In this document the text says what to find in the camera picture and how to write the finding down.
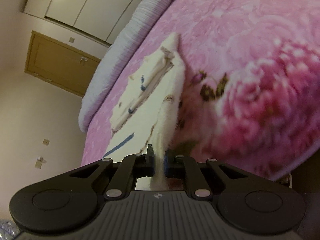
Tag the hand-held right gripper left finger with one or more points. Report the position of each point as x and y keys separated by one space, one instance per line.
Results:
x=150 y=162

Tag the wall socket with plug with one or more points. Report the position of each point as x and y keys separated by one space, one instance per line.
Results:
x=40 y=162

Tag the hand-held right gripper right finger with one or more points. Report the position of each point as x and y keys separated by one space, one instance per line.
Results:
x=167 y=163

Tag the small wall switch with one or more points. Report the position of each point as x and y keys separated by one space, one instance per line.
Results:
x=72 y=39

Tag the pink floral blanket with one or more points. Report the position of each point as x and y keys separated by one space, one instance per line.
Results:
x=225 y=30

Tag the grey striped quilt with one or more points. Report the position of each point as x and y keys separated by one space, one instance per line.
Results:
x=120 y=45

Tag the brass square wall socket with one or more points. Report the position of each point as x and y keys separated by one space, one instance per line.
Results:
x=46 y=141

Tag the white fleece garment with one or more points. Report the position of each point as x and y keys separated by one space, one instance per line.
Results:
x=150 y=97

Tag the brown wooden door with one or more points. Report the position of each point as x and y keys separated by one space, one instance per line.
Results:
x=55 y=60

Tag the cream wardrobe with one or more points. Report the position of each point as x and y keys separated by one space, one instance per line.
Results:
x=75 y=0

